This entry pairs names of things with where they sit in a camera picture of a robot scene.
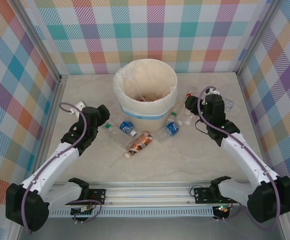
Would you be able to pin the aluminium side rail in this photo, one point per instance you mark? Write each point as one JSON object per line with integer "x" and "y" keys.
{"x": 55, "y": 100}

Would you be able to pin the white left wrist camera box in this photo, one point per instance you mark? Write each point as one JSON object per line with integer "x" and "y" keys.
{"x": 77, "y": 107}

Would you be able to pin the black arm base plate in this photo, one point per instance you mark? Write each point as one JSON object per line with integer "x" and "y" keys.
{"x": 201, "y": 195}
{"x": 98, "y": 196}

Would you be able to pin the clear water bottle white cap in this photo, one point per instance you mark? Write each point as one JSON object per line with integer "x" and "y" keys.
{"x": 229, "y": 105}

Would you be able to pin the round cream waste bin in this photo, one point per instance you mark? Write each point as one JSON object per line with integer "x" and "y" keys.
{"x": 147, "y": 125}

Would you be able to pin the plain clear plastic bottle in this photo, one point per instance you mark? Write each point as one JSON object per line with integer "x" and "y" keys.
{"x": 177, "y": 107}

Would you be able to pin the small bottle green cap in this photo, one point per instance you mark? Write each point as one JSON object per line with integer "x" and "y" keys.
{"x": 174, "y": 115}

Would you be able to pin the aluminium frame post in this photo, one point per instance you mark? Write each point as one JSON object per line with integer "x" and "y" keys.
{"x": 257, "y": 37}
{"x": 38, "y": 40}

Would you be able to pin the clear bottle green cap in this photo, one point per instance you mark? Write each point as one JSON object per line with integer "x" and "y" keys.
{"x": 118, "y": 137}

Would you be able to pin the brown coffee drink bottle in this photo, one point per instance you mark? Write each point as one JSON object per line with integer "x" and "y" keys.
{"x": 139, "y": 144}

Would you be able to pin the aluminium front rail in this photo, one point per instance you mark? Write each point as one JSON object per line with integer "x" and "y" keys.
{"x": 147, "y": 193}

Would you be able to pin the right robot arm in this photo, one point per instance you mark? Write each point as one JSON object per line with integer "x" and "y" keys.
{"x": 247, "y": 160}

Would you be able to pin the grey metal panel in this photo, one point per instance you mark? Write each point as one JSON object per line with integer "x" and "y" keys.
{"x": 147, "y": 230}

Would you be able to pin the white plastic bin liner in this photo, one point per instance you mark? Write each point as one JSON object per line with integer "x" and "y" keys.
{"x": 134, "y": 75}

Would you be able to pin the blue label water bottle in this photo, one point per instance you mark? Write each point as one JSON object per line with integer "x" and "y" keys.
{"x": 127, "y": 127}
{"x": 171, "y": 128}

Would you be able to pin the small controller circuit board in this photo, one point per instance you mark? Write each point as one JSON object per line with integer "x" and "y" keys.
{"x": 83, "y": 212}
{"x": 222, "y": 209}

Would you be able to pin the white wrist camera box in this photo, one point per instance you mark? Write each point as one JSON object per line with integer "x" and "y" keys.
{"x": 77, "y": 107}
{"x": 214, "y": 91}

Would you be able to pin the red label clear bottle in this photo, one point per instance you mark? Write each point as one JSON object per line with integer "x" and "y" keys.
{"x": 192, "y": 89}

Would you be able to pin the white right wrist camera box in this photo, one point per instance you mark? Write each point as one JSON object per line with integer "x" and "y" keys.
{"x": 214, "y": 91}

